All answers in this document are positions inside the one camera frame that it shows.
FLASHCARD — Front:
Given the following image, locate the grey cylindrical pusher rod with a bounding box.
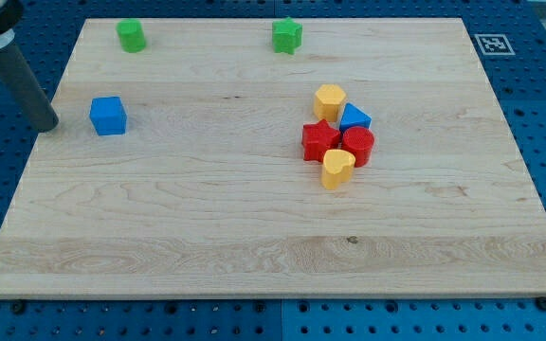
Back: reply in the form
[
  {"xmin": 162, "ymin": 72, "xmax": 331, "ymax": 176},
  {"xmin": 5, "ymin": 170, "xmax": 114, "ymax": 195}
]
[{"xmin": 0, "ymin": 42, "xmax": 59, "ymax": 133}]

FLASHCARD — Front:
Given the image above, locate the yellow heart block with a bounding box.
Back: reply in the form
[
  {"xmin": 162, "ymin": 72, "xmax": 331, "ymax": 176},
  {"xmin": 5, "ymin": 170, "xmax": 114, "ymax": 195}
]
[{"xmin": 320, "ymin": 149, "xmax": 355, "ymax": 189}]

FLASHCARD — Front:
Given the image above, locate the wooden board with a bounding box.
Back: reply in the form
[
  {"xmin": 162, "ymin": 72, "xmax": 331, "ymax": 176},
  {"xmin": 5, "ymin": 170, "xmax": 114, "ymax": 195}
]
[{"xmin": 0, "ymin": 18, "xmax": 546, "ymax": 300}]

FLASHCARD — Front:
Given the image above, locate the white fiducial marker tag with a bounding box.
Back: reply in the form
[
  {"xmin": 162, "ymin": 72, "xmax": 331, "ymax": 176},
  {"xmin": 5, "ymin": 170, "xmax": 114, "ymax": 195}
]
[{"xmin": 474, "ymin": 33, "xmax": 515, "ymax": 56}]

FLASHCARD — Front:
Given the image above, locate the blue triangle block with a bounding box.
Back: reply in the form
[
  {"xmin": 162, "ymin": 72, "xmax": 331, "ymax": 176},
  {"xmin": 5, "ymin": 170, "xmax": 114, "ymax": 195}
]
[{"xmin": 338, "ymin": 103, "xmax": 372, "ymax": 133}]

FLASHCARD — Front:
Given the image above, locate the green cylinder block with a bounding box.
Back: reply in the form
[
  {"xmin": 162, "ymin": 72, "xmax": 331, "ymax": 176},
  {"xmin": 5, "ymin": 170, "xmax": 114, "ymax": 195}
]
[{"xmin": 116, "ymin": 18, "xmax": 146, "ymax": 53}]

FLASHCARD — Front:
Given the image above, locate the red cylinder block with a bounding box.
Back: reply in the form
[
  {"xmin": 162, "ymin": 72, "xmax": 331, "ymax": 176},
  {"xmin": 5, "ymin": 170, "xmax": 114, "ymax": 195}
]
[{"xmin": 341, "ymin": 126, "xmax": 375, "ymax": 168}]

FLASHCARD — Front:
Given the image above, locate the red star block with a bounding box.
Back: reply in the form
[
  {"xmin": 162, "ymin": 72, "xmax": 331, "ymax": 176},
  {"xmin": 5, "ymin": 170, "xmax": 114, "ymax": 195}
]
[{"xmin": 301, "ymin": 119, "xmax": 341, "ymax": 162}]

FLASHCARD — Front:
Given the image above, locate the blue cube block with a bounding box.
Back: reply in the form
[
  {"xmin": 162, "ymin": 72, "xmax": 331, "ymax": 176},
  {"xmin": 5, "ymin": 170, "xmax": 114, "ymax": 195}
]
[{"xmin": 89, "ymin": 97, "xmax": 127, "ymax": 135}]

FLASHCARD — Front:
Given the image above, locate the yellow hexagon block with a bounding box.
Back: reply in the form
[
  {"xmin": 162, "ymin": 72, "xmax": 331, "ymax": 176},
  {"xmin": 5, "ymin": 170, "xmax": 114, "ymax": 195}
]
[{"xmin": 313, "ymin": 84, "xmax": 347, "ymax": 122}]

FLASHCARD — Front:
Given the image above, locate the green star block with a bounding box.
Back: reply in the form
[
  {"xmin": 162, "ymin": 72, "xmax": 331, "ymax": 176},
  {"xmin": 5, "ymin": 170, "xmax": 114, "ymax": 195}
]
[{"xmin": 272, "ymin": 17, "xmax": 302, "ymax": 55}]

